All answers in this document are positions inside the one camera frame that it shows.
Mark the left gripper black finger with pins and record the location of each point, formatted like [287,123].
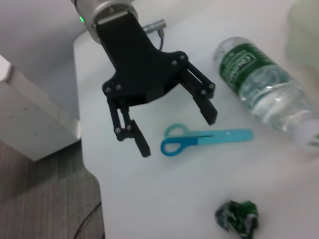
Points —
[140,142]
[203,99]

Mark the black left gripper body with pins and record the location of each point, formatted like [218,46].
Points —
[137,69]

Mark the clear water bottle green label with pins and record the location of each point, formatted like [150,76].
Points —
[261,82]

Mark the green plastic wrapper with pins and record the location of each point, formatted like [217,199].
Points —
[236,214]

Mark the blue scissors with cover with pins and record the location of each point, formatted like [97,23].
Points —
[224,137]

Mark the pale green glass fruit plate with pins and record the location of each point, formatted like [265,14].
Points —
[304,30]

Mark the white cabinet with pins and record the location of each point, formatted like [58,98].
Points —
[30,112]

